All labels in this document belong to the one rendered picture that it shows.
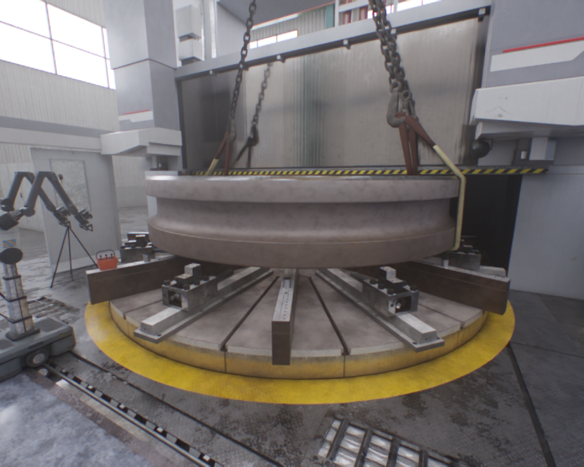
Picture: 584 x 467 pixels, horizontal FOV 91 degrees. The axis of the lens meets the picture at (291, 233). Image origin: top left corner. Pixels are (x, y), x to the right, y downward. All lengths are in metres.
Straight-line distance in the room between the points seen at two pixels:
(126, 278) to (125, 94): 4.30
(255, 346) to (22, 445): 1.65
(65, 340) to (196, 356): 1.40
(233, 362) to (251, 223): 1.34
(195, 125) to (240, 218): 4.97
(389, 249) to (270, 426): 1.94
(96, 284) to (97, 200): 3.43
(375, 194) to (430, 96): 2.86
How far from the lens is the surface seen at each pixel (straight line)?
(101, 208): 7.24
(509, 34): 4.17
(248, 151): 6.71
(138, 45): 7.02
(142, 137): 6.19
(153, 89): 6.65
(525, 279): 5.78
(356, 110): 5.72
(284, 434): 2.43
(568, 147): 4.63
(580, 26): 4.25
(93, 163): 7.20
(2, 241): 3.57
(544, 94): 3.63
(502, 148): 4.51
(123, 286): 4.10
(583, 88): 3.69
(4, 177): 14.28
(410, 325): 2.89
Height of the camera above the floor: 1.76
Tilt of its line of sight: 11 degrees down
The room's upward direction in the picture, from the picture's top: straight up
